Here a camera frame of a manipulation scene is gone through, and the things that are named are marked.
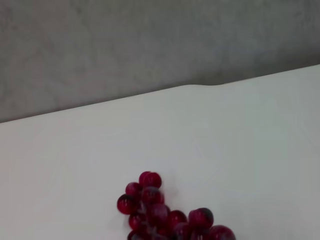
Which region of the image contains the dark red grape bunch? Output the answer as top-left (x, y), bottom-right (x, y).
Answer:
top-left (116, 170), bottom-right (237, 240)

